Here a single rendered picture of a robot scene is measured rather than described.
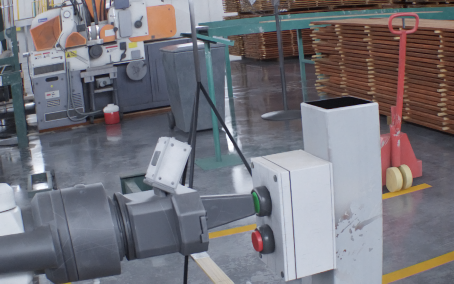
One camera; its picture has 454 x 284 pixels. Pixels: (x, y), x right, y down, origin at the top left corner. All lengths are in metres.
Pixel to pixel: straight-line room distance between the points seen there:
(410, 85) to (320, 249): 5.99
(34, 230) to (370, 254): 0.34
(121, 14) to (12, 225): 8.52
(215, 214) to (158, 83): 8.81
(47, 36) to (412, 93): 4.88
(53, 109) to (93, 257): 8.35
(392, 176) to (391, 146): 0.21
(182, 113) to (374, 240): 6.64
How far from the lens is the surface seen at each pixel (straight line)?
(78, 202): 0.57
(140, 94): 9.38
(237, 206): 0.62
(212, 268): 1.05
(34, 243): 0.54
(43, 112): 8.90
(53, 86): 8.87
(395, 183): 4.63
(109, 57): 9.08
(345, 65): 7.79
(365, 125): 0.64
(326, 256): 0.65
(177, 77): 7.17
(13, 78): 7.90
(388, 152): 4.67
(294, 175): 0.61
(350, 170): 0.64
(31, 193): 5.61
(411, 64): 6.68
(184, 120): 7.29
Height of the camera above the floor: 1.41
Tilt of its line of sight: 12 degrees down
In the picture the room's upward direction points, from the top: 6 degrees counter-clockwise
